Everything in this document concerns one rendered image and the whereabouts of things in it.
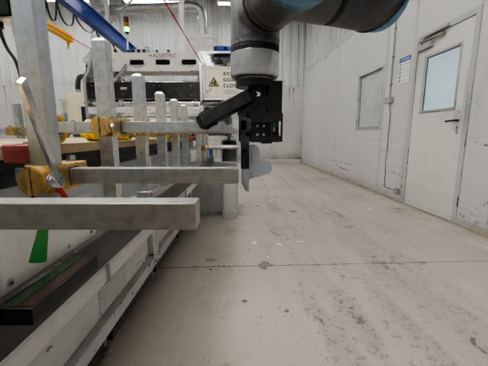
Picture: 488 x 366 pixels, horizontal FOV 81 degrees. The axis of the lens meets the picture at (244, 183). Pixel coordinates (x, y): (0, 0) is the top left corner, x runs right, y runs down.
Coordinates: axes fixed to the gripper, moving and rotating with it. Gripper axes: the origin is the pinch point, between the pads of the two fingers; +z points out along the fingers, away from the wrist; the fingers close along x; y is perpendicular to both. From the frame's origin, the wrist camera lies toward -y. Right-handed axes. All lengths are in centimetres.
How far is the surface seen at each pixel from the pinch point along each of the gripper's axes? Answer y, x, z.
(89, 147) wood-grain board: -51, 38, -6
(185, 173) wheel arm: -11.3, -1.5, -2.4
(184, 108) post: -36, 119, -26
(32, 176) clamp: -36.0, -8.6, -2.9
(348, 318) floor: 53, 76, 83
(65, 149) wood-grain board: -51, 25, -6
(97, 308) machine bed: -60, 49, 60
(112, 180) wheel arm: -25.6, -1.6, -1.1
